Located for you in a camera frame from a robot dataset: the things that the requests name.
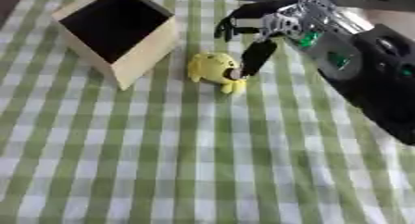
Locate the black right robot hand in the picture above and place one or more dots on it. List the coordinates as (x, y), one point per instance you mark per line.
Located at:
(258, 55)

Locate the silver and black right robot arm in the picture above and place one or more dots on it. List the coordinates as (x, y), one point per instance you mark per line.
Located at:
(373, 67)

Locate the tan cardboard box black inside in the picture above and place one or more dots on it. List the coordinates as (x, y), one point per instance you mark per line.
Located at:
(115, 30)

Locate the yellow soft toy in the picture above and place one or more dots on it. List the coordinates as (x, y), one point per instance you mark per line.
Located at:
(214, 69)

